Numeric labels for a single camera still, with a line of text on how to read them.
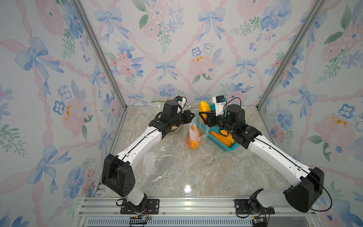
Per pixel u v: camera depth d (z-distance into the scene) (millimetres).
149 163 896
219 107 640
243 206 732
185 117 689
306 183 392
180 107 620
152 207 741
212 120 630
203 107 691
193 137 863
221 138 900
